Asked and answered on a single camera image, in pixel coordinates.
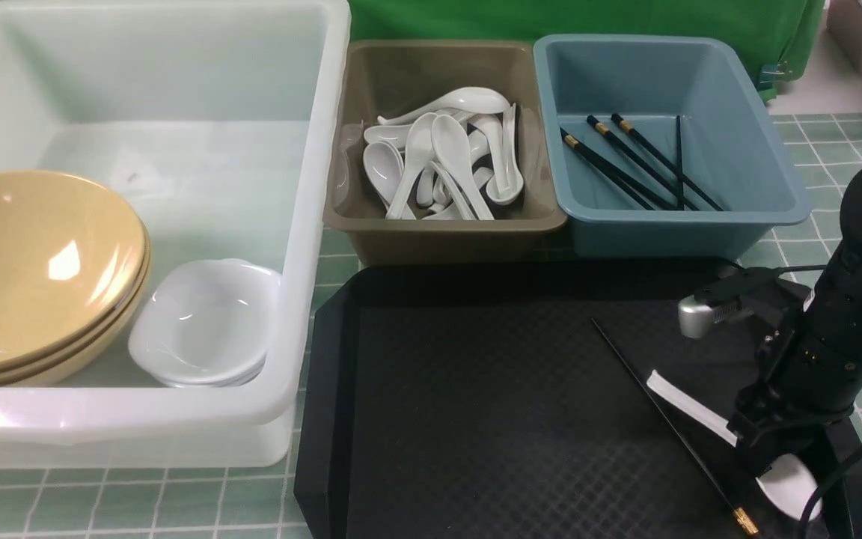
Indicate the white ceramic soup spoon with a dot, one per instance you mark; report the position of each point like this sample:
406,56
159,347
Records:
787,484

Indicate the stacked white dish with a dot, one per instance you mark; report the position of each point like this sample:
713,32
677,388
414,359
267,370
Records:
199,370

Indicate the black chopstick in bin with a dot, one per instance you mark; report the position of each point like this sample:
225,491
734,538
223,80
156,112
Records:
618,177
677,190

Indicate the blue plastic bin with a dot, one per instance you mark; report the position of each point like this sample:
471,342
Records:
730,146

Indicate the top white spoon in bin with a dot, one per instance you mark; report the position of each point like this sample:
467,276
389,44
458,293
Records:
473,100

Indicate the stacked yellow bowl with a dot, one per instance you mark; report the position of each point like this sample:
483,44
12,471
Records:
58,366

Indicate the brown plastic bin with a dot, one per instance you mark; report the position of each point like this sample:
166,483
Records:
391,77

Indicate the black chopstick gold tip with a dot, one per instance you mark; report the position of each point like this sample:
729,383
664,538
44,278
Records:
677,169
739,514

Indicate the green backdrop cloth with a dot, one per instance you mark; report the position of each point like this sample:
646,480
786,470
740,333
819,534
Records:
773,39

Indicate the white spoon in bin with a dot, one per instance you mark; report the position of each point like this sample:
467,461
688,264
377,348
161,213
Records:
452,149
507,181
384,168
473,100

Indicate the left white spoon in bin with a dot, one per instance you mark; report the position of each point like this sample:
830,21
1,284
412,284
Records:
384,168

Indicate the centre white spoon in bin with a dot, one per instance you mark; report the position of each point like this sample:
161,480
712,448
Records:
452,149

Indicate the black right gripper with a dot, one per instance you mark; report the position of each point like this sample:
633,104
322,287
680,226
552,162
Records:
811,372

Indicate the white square dish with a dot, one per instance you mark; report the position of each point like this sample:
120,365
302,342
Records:
210,306

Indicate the right white spoon in bin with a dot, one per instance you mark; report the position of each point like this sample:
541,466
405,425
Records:
507,181

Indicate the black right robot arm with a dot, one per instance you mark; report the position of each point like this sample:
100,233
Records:
849,250

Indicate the large white plastic tub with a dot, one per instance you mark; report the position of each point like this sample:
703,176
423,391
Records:
216,120

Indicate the yellow noodle bowl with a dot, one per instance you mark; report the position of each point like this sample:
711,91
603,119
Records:
69,250

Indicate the black serving tray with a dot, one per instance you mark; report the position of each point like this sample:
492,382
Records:
478,401

